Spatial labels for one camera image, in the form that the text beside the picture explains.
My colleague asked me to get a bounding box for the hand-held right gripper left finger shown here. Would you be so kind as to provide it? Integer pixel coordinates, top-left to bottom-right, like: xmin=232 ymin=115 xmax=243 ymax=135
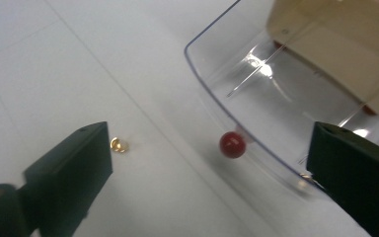
xmin=23 ymin=120 xmax=114 ymax=237

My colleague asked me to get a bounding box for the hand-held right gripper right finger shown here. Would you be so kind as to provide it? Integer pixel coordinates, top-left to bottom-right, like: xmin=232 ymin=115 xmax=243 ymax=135
xmin=306 ymin=120 xmax=379 ymax=237

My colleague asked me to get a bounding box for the clear drawer with red knob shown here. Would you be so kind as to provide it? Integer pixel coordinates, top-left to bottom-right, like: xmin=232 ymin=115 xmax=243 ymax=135
xmin=183 ymin=0 xmax=379 ymax=202

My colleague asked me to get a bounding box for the small gold earring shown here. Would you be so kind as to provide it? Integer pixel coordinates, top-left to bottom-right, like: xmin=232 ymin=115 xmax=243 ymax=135
xmin=110 ymin=136 xmax=130 ymax=154

